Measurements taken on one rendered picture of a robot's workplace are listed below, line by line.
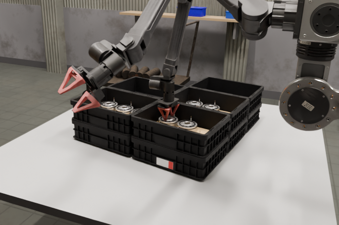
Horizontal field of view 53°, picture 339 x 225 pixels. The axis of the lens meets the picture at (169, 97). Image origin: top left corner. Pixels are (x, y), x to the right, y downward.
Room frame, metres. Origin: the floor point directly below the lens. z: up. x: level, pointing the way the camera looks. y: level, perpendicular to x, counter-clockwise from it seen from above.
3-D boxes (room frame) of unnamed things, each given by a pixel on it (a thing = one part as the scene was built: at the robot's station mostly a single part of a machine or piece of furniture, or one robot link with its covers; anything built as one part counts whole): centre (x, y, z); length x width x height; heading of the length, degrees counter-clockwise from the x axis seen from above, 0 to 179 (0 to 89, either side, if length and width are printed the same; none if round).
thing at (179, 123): (1.58, -0.09, 0.86); 0.10 x 0.10 x 0.01
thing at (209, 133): (1.52, -0.06, 0.92); 0.40 x 0.30 x 0.02; 60
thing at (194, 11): (4.66, -0.26, 1.18); 0.35 x 0.24 x 0.12; 70
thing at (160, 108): (1.62, 0.01, 0.91); 0.07 x 0.07 x 0.09; 55
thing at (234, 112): (1.78, -0.21, 0.92); 0.40 x 0.30 x 0.02; 60
